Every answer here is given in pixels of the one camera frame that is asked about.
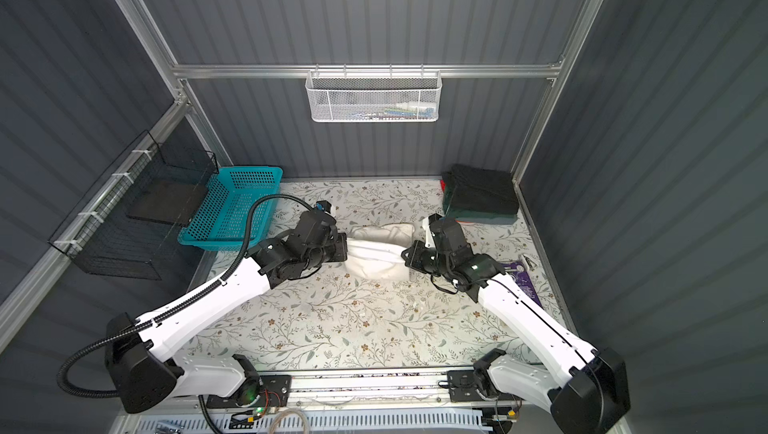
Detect white t shirt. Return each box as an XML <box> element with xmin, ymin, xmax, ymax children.
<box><xmin>344</xmin><ymin>223</ymin><xmax>415</xmax><ymax>282</ymax></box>

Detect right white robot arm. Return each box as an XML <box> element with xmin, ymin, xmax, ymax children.
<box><xmin>401</xmin><ymin>214</ymin><xmax>631</xmax><ymax>433</ymax></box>

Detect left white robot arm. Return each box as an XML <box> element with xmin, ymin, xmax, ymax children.
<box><xmin>105</xmin><ymin>201</ymin><xmax>347</xmax><ymax>414</ymax></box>

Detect folded dark t shirt stack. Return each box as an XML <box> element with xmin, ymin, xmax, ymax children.
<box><xmin>441</xmin><ymin>164</ymin><xmax>519</xmax><ymax>225</ymax></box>

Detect teal plastic laundry basket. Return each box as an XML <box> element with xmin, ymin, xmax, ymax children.
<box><xmin>177</xmin><ymin>166</ymin><xmax>283</xmax><ymax>251</ymax></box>

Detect purple printed book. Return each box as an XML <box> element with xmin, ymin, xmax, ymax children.
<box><xmin>501</xmin><ymin>257</ymin><xmax>542</xmax><ymax>307</ymax></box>

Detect items in mesh basket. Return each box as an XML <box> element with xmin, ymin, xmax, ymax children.
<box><xmin>344</xmin><ymin>101</ymin><xmax>438</xmax><ymax>121</ymax></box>

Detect black pad in wire basket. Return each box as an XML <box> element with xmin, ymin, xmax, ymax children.
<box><xmin>127</xmin><ymin>180</ymin><xmax>208</xmax><ymax>227</ymax></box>

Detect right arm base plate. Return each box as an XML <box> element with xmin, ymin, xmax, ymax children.
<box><xmin>438</xmin><ymin>369</ymin><xmax>523</xmax><ymax>403</ymax></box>

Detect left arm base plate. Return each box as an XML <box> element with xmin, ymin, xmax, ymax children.
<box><xmin>205</xmin><ymin>375</ymin><xmax>293</xmax><ymax>410</ymax></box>

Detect black wire wall basket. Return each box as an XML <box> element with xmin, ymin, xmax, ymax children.
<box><xmin>48</xmin><ymin>132</ymin><xmax>218</xmax><ymax>281</ymax></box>

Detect white mesh wall basket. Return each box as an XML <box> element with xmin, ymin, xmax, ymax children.
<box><xmin>305</xmin><ymin>76</ymin><xmax>443</xmax><ymax>123</ymax></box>

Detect white vented cable duct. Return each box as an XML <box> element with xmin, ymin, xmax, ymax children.
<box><xmin>134</xmin><ymin>408</ymin><xmax>499</xmax><ymax>434</ymax></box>

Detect aluminium frame rail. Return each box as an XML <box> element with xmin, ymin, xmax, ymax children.
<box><xmin>171</xmin><ymin>63</ymin><xmax>561</xmax><ymax>80</ymax></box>

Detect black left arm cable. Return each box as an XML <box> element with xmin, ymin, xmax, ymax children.
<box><xmin>56</xmin><ymin>192</ymin><xmax>316</xmax><ymax>434</ymax></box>

